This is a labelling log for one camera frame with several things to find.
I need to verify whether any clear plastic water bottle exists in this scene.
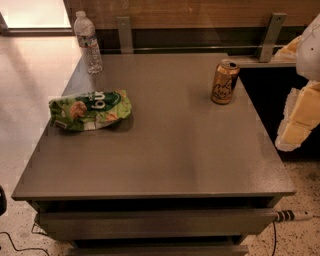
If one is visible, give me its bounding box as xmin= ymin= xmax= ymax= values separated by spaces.
xmin=74 ymin=11 xmax=103 ymax=74

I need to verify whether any black cable right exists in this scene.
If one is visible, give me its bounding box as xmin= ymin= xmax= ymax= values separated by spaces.
xmin=271 ymin=221 xmax=278 ymax=256

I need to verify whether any orange soda can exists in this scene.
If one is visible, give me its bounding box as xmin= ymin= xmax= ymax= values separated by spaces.
xmin=211 ymin=59 xmax=240 ymax=104

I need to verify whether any black floor cable left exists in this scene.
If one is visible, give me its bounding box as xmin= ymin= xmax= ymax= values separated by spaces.
xmin=0 ymin=231 xmax=51 ymax=256

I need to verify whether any horizontal metal rail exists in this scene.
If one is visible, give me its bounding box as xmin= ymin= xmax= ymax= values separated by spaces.
xmin=99 ymin=44 xmax=286 ymax=53

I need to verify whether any lower grey drawer front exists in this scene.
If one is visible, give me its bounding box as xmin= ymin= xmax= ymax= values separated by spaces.
xmin=67 ymin=246 xmax=248 ymax=256

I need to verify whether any striped white cable plug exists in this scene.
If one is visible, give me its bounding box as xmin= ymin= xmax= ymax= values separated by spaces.
xmin=275 ymin=210 xmax=314 ymax=222

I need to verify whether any grey drawer cabinet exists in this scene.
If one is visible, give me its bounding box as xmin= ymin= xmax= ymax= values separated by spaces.
xmin=13 ymin=54 xmax=295 ymax=249

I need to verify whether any grey drawer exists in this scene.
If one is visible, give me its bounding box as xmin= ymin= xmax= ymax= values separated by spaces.
xmin=37 ymin=209 xmax=276 ymax=240
xmin=67 ymin=246 xmax=248 ymax=256

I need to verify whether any metal wall bracket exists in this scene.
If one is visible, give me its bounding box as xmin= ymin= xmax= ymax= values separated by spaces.
xmin=256 ymin=13 xmax=287 ymax=63
xmin=116 ymin=16 xmax=134 ymax=54

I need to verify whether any left metal wall bracket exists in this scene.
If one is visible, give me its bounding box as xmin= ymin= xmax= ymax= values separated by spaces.
xmin=116 ymin=16 xmax=134 ymax=54

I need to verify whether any green chip bag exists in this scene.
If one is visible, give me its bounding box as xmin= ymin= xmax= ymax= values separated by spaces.
xmin=49 ymin=90 xmax=132 ymax=131

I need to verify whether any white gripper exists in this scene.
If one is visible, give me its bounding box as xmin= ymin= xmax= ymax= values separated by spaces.
xmin=274 ymin=14 xmax=320 ymax=152

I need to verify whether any black object at left edge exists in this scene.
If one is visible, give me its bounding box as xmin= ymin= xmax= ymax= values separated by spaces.
xmin=0 ymin=185 xmax=7 ymax=216

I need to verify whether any right metal wall bracket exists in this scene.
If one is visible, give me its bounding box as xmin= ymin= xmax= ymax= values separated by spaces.
xmin=256 ymin=13 xmax=287 ymax=63

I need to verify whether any upper grey drawer front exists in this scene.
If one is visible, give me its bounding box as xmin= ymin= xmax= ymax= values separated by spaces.
xmin=37 ymin=209 xmax=276 ymax=240

